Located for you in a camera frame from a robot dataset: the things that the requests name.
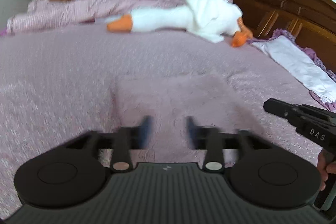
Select pink knitted cardigan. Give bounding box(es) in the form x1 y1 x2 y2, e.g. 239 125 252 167
116 74 265 134

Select person's right hand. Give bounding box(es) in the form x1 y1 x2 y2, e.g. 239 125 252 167
317 149 336 191

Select white purple frilled pillow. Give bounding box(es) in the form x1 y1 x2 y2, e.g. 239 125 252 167
248 29 335 112

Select floral pink bedspread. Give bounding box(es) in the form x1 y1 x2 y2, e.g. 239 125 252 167
1 24 320 218

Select dark wooden headboard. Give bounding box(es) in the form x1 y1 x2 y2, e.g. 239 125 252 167
234 0 335 71

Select white goose plush toy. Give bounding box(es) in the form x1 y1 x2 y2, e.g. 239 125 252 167
106 0 253 47

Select pink checkered quilt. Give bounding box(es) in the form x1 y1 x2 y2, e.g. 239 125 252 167
6 0 170 35

